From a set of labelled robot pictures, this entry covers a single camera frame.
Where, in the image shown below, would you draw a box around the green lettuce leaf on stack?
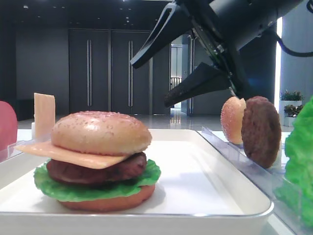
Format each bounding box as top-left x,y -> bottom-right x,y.
33,160 -> 161,202

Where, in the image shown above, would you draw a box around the orange cheese slice on stack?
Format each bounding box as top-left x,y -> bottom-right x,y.
14,141 -> 130,169

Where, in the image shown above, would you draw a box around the left clear acrylic rack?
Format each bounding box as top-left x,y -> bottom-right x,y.
0,123 -> 71,162

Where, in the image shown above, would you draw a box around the brown meat patty on stack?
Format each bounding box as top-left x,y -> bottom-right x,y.
46,152 -> 147,186

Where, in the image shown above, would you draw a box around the white rectangular metal tray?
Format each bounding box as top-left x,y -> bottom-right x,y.
0,129 -> 274,235

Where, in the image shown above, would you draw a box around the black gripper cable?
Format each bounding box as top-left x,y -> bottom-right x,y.
275,34 -> 313,56

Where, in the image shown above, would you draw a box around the potted plants in white planter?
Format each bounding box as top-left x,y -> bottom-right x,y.
279,90 -> 303,127

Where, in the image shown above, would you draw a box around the clear acrylic rack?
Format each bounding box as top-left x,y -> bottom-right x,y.
0,123 -> 71,162
201,127 -> 313,235

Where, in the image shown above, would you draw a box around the red tomato slice under stack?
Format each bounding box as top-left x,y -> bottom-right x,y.
59,185 -> 156,212

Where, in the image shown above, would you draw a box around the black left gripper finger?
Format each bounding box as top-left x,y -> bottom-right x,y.
130,1 -> 195,69

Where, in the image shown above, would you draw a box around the upright orange cheese slice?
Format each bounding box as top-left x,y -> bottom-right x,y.
34,93 -> 56,139

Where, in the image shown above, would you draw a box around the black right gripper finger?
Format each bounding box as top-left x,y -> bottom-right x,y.
164,62 -> 231,108

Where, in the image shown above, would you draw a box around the upright brown meat patty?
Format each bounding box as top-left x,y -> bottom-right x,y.
241,96 -> 281,168

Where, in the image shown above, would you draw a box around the sesame bun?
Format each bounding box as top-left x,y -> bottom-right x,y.
51,111 -> 152,156
221,96 -> 246,144

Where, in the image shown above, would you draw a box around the upright red tomato slice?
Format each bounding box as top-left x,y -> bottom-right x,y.
0,101 -> 18,150

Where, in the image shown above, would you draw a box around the right clear acrylic rack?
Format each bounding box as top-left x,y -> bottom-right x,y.
201,127 -> 313,235

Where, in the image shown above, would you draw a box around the upright green lettuce leaf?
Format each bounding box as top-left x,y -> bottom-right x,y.
275,99 -> 313,227

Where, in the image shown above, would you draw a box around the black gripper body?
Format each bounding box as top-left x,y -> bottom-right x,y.
177,0 -> 307,98

